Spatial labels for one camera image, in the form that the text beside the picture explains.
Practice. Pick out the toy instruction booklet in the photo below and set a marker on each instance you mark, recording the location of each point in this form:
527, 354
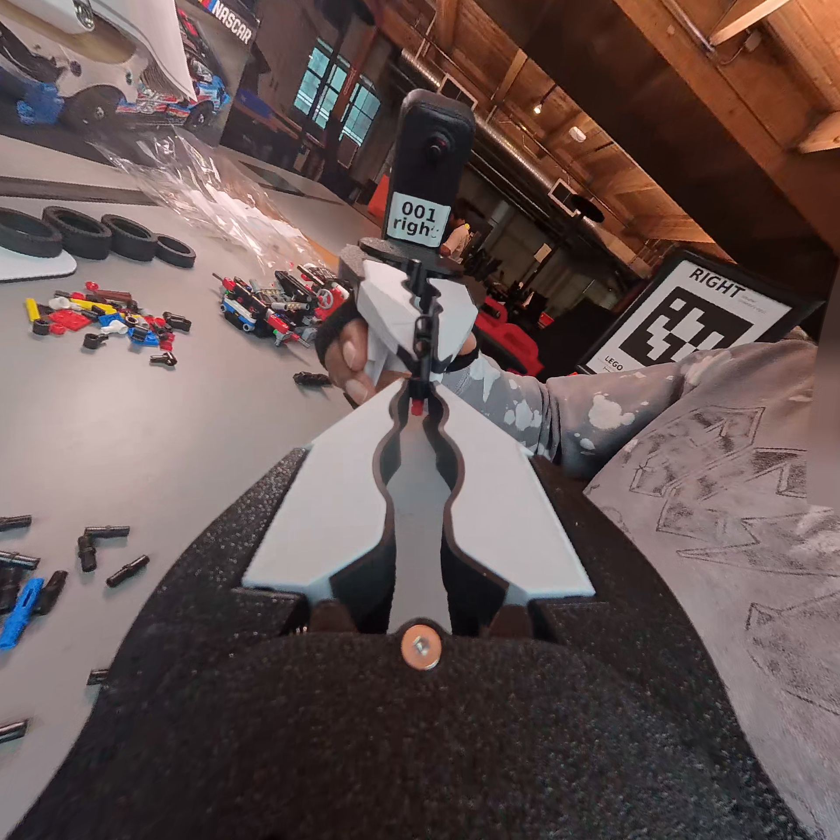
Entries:
164, 39

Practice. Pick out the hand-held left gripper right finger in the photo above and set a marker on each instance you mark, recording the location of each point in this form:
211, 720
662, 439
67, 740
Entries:
518, 525

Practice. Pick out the paned window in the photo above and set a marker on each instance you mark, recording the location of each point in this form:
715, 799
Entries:
334, 92

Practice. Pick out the partly built toy car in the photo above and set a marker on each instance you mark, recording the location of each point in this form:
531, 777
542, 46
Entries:
275, 308

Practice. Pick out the red plastic chair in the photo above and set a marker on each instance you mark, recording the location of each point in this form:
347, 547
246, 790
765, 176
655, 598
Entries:
518, 354
492, 318

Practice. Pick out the clear plastic bag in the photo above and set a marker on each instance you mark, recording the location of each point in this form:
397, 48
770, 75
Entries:
216, 197

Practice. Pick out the black round ceiling lamp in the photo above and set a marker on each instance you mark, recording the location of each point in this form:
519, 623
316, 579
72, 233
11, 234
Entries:
587, 208

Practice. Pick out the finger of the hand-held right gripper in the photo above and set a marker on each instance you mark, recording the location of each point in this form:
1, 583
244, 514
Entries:
456, 321
384, 302

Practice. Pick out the black connector piece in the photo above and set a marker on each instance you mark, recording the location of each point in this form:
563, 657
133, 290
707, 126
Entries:
312, 379

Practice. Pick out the person's right hand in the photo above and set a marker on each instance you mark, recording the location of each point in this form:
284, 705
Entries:
348, 358

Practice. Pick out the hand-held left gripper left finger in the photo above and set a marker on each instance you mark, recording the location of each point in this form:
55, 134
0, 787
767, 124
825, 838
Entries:
308, 525

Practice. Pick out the black toy set box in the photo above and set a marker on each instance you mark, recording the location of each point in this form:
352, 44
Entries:
236, 39

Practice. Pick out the person's grey printed sweatshirt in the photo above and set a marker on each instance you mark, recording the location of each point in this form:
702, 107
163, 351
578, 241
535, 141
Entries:
709, 590

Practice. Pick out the pile of mixed colourful bricks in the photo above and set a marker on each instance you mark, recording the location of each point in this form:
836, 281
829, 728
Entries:
69, 321

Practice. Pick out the framed black white marker sign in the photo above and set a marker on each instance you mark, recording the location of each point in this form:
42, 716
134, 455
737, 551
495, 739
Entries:
689, 315

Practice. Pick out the person's right forearm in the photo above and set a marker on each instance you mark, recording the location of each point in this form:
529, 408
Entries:
623, 407

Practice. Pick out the dark toy beam assembly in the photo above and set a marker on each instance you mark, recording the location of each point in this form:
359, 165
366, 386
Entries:
423, 354

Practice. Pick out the pile of black blue pins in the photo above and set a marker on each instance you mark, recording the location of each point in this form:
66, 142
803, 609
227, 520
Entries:
23, 610

